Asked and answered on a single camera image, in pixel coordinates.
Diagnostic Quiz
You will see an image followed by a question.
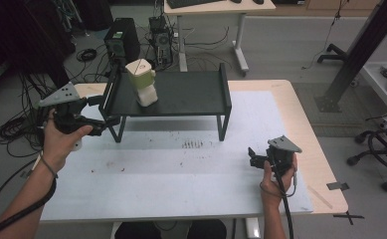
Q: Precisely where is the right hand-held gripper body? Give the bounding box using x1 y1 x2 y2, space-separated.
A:
264 134 303 177

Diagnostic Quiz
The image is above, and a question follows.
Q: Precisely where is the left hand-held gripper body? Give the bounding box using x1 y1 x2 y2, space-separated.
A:
37 82 90 135

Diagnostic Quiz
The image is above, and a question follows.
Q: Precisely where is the cream and green carton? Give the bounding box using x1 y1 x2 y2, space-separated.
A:
124 58 159 108

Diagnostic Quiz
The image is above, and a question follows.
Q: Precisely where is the black metal shelf rack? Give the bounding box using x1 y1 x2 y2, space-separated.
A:
97 62 233 143

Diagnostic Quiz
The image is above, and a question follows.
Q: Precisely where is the person's right hand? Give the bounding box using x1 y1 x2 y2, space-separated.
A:
260 152 298 209

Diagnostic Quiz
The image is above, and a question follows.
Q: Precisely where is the person's left hand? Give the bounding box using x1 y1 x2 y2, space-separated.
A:
42 109 94 174

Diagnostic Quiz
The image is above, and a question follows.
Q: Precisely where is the black computer tower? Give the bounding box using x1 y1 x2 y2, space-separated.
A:
103 17 141 68

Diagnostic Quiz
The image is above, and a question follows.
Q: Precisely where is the white table leg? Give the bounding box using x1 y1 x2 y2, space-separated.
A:
245 217 262 239
109 221 122 239

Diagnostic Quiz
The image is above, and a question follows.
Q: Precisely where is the black tape strip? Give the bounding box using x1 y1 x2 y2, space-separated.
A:
326 181 350 191

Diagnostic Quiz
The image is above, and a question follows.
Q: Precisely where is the white table mat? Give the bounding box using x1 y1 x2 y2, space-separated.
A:
40 91 314 223

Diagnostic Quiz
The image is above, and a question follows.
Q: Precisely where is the person's right leg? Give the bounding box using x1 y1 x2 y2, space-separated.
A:
186 218 228 239

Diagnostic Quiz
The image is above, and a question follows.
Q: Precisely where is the person's leg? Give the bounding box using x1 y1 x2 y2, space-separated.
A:
186 218 228 239
114 221 164 239

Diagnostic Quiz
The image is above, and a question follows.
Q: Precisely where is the open computer tower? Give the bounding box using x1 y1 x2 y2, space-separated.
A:
148 15 174 66

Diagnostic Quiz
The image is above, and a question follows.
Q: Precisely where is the black tape cross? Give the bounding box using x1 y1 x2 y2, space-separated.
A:
333 210 365 226

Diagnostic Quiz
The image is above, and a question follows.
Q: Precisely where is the black office chair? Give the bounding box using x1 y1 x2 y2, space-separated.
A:
346 106 387 193

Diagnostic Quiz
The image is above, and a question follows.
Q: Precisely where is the black stand foot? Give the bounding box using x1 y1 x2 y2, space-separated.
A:
316 43 348 65

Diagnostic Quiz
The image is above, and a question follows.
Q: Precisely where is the person's left leg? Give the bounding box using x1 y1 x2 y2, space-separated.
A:
114 221 164 239

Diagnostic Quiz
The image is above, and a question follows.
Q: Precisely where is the white shelf cart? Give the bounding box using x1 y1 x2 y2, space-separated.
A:
359 26 387 113

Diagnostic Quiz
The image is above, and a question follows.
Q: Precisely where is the black keyboard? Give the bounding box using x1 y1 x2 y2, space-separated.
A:
166 0 229 10

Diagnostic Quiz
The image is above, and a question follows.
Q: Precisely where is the wooden desk with white legs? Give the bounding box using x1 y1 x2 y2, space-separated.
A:
163 0 277 78

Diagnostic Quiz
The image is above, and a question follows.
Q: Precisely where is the thin grey cable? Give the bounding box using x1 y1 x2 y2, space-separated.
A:
259 174 298 199

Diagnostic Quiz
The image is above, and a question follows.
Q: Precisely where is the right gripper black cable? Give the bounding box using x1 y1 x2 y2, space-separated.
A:
270 155 296 239

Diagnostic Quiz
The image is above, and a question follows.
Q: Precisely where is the tangle of black floor cables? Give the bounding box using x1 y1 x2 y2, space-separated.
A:
0 73 70 158

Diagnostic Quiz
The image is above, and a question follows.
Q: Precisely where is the black metal post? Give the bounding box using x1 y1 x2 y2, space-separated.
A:
314 0 387 114

